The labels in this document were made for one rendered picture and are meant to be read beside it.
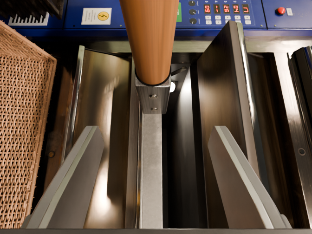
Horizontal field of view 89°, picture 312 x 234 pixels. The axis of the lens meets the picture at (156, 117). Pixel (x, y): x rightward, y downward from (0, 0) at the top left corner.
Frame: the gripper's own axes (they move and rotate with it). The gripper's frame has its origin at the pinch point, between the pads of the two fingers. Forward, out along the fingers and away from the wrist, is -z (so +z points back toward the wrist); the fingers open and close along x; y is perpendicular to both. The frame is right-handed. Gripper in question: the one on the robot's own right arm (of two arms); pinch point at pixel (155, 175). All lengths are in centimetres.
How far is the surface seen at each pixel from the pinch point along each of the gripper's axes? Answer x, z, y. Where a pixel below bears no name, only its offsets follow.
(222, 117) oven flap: -18.6, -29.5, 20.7
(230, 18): -27, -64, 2
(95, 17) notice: 22, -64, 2
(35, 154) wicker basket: 36, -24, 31
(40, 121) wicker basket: 36, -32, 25
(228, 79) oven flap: -19.5, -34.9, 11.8
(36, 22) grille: 44, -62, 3
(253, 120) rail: -23.0, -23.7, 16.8
